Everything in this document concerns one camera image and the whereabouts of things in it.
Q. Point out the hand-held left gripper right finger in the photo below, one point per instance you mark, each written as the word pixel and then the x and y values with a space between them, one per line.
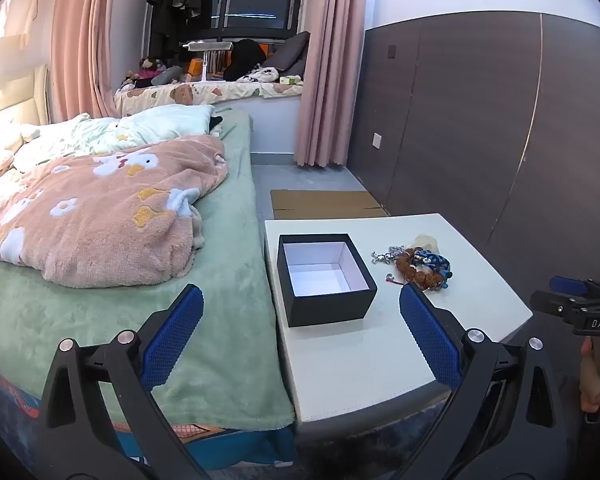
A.
pixel 430 332

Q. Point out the pink fleece duck blanket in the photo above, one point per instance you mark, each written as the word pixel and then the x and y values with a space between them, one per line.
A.
pixel 105 220

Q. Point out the white wall socket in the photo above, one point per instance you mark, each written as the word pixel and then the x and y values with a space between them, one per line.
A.
pixel 377 141

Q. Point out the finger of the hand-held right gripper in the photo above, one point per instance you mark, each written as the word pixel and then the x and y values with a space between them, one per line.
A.
pixel 570 285
pixel 555 302

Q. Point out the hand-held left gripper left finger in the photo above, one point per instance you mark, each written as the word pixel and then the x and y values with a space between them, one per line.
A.
pixel 177 330

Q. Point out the black box with white inside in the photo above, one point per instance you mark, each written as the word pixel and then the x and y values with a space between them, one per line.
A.
pixel 325 305

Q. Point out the flat cardboard sheet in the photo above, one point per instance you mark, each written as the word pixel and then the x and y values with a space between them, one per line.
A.
pixel 325 204

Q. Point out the cream plush toy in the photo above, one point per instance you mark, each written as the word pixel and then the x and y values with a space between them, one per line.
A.
pixel 2 155

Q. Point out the printed window seat mattress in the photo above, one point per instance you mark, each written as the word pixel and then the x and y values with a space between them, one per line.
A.
pixel 220 92

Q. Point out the black cloth item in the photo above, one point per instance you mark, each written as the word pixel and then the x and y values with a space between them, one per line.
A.
pixel 216 125

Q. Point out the green tissue box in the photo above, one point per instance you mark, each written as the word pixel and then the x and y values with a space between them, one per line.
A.
pixel 291 80

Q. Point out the grey pillow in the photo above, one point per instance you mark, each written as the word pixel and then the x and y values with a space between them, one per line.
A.
pixel 290 55

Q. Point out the beige headboard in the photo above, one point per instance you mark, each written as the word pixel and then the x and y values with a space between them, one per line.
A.
pixel 15 95

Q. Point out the dark wall switch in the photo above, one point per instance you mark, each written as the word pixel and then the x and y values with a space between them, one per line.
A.
pixel 391 51

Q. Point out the pink curtain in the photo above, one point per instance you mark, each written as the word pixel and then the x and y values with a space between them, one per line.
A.
pixel 85 35
pixel 330 60

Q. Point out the dark doll plush toy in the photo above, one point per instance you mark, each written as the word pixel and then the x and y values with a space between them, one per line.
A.
pixel 152 72

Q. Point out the bed with green sheet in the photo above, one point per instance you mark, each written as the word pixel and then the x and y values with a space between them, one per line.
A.
pixel 230 310

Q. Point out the pale green pillow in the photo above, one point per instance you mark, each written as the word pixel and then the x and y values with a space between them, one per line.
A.
pixel 145 127

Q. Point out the white bedside table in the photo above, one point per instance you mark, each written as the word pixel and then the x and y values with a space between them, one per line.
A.
pixel 360 360

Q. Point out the black cushion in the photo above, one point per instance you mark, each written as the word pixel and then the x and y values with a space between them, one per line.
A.
pixel 245 57

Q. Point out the white desk lamp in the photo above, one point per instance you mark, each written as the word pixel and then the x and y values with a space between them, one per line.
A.
pixel 207 47

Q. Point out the person's right hand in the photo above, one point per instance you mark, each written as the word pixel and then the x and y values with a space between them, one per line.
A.
pixel 592 385

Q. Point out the black and white plush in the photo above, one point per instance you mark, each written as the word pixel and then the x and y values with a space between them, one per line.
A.
pixel 257 76

